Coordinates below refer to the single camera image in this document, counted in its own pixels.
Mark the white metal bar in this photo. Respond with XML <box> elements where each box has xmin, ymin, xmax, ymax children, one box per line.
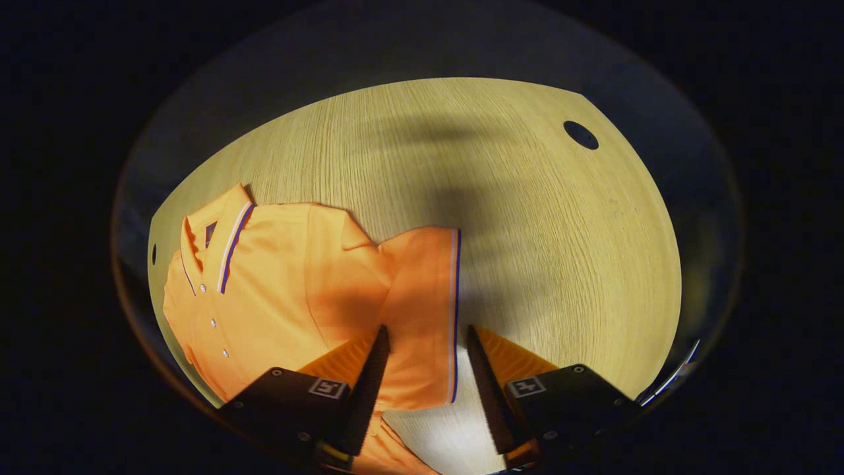
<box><xmin>634</xmin><ymin>338</ymin><xmax>701</xmax><ymax>408</ymax></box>

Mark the orange T-shirt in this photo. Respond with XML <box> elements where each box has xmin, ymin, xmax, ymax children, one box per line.
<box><xmin>162</xmin><ymin>183</ymin><xmax>462</xmax><ymax>475</ymax></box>

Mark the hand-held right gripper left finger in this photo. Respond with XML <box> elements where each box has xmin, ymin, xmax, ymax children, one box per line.
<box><xmin>216</xmin><ymin>323</ymin><xmax>391</xmax><ymax>472</ymax></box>

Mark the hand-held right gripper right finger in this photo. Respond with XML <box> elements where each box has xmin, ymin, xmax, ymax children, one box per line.
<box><xmin>466</xmin><ymin>323</ymin><xmax>643</xmax><ymax>472</ymax></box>

